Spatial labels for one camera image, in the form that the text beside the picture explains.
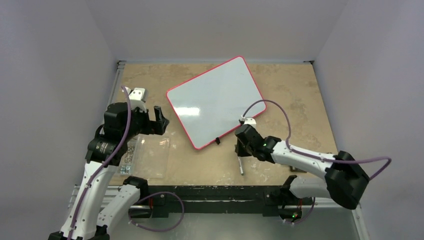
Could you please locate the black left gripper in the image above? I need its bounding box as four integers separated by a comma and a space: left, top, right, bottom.
121, 103, 168, 141

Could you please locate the white whiteboard marker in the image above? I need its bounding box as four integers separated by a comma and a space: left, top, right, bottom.
237, 156, 244, 176

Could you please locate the pink framed whiteboard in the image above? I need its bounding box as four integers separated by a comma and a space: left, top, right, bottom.
166, 56, 267, 150

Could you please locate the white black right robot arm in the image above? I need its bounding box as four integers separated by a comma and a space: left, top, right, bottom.
235, 124, 370, 210

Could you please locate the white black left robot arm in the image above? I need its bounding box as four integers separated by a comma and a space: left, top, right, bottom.
48, 102, 170, 240

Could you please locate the clear plastic screw box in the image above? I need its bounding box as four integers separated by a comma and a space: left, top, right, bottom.
117, 135, 170, 179

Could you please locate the black T-shaped tool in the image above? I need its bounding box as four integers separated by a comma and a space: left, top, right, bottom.
289, 166, 306, 173

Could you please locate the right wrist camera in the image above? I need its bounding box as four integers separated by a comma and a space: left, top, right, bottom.
239, 116, 257, 128

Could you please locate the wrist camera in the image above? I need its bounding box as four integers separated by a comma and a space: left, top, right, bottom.
239, 116, 257, 128
128, 87, 149, 105

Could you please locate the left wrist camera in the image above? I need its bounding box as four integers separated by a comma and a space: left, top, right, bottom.
128, 87, 149, 105

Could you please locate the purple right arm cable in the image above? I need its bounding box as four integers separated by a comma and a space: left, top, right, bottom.
241, 99, 392, 181

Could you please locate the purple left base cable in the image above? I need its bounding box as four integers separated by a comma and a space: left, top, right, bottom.
128, 191, 185, 233

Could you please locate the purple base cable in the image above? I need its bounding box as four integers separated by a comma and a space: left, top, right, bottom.
282, 197, 317, 226
128, 191, 185, 233

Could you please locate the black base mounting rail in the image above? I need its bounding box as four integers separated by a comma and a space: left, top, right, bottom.
129, 185, 313, 219

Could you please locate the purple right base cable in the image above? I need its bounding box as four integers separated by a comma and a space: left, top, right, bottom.
282, 197, 317, 226

